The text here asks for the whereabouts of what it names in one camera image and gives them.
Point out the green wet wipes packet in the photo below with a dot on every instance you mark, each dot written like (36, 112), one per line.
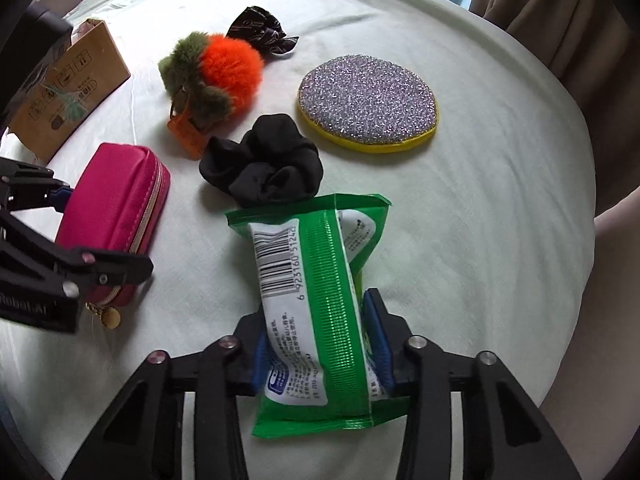
(320, 305)

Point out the round glitter scrub sponge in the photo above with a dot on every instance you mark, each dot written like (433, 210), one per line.
(367, 103)

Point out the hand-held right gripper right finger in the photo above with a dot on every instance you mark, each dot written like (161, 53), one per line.
(381, 345)

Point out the pink zipper pouch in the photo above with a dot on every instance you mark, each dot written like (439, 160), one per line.
(116, 215)

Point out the black printed bow scrunchie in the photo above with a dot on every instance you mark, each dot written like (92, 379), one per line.
(264, 31)

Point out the beige curtain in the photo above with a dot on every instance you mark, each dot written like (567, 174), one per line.
(560, 25)

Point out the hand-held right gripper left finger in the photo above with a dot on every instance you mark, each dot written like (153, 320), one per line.
(260, 360)

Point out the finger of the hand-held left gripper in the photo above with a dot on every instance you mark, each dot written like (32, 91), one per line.
(107, 266)
(61, 195)

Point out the brown cardboard box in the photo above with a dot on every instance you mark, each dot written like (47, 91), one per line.
(65, 90)

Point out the orange and green fur pompom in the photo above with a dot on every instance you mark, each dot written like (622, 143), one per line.
(212, 77)

